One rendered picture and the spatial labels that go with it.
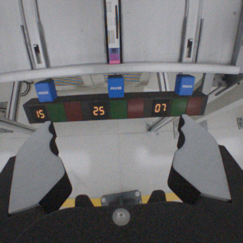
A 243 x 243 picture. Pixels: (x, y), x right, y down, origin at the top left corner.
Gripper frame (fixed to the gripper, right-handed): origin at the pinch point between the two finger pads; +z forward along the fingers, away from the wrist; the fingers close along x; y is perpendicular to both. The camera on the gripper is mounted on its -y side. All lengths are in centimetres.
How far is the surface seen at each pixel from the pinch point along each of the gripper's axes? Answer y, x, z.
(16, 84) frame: 8, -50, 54
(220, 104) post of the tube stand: 18, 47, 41
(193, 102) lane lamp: 3.6, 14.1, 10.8
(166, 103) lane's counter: 3.7, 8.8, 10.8
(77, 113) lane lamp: 4.7, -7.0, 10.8
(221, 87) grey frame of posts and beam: 2.2, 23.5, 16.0
